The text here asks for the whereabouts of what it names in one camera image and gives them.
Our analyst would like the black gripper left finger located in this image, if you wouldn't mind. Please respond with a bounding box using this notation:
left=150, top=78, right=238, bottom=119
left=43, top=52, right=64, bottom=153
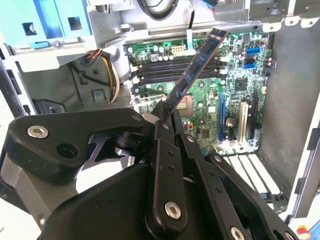
left=4, top=99, right=189, bottom=235

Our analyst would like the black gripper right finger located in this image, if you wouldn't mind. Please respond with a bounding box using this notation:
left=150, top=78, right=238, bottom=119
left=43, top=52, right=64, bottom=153
left=172, top=109, right=302, bottom=240

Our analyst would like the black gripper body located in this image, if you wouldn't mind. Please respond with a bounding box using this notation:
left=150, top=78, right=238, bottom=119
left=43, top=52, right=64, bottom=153
left=38, top=161, right=227, bottom=240

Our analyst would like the blue RAM stick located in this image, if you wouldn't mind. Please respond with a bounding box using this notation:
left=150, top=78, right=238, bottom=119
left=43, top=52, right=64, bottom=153
left=167, top=27, right=229, bottom=115

